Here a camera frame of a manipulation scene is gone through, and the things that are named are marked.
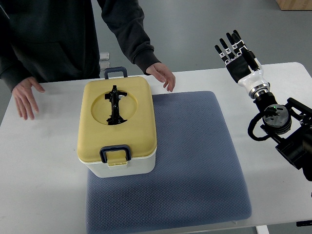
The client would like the person's left hand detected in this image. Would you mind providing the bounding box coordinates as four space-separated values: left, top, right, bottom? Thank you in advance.
145 62 176 92

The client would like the person's right hand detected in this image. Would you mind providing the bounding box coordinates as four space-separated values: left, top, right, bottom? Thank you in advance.
12 77 45 120

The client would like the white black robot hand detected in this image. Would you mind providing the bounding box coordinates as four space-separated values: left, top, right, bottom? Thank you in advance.
214 30 270 99

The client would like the yellow storage box lid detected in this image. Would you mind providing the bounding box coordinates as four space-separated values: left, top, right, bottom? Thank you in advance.
77 76 157 167

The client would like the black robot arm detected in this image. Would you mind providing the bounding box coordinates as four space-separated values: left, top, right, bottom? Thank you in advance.
248 92 312 181

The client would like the wooden box corner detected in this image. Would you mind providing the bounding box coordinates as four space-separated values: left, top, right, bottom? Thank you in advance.
276 0 312 11

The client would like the white storage box base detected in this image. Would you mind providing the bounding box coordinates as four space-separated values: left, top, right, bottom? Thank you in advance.
80 148 157 178

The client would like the person's dark hoodie torso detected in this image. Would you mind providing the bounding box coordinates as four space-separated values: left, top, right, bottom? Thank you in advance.
0 0 158 90

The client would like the blue-grey textured mat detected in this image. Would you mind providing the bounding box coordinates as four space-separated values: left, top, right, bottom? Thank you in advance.
86 91 252 234

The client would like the black cable loop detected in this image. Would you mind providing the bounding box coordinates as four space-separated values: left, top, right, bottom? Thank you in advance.
248 112 273 141

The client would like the white table leg bracket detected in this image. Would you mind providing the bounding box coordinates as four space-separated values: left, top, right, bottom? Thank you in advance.
255 225 269 234

